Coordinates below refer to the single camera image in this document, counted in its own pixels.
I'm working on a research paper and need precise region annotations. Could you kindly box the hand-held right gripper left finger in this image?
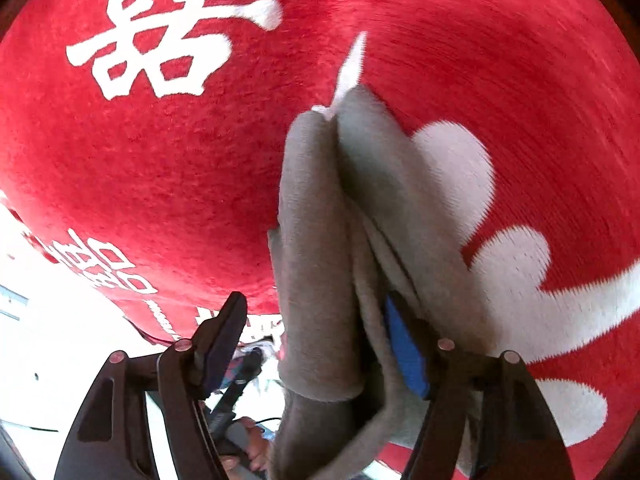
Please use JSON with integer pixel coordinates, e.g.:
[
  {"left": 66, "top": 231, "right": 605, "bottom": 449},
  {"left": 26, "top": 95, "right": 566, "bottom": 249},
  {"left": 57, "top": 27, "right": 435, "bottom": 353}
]
[{"left": 54, "top": 291, "right": 249, "bottom": 480}]

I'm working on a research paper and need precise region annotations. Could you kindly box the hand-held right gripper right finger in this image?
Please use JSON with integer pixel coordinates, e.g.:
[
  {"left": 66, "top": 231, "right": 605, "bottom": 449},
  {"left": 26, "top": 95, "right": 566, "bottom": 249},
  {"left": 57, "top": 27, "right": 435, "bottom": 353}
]
[{"left": 384, "top": 291, "right": 577, "bottom": 480}]

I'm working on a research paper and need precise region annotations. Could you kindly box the grey small garment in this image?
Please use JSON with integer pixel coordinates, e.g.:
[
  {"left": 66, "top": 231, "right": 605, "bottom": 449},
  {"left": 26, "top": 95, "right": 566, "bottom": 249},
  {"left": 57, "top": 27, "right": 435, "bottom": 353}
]
[{"left": 267, "top": 84, "right": 502, "bottom": 480}]

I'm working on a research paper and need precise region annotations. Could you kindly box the person's left hand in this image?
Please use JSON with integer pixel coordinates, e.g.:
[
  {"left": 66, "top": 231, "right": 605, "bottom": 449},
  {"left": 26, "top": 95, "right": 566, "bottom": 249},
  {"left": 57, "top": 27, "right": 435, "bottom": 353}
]
[{"left": 221, "top": 416, "right": 277, "bottom": 477}]

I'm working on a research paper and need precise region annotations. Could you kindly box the red printed blanket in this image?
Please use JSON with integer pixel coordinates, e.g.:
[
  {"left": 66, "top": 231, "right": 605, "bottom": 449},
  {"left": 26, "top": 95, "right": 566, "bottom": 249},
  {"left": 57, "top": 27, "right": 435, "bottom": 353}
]
[{"left": 0, "top": 0, "right": 640, "bottom": 480}]

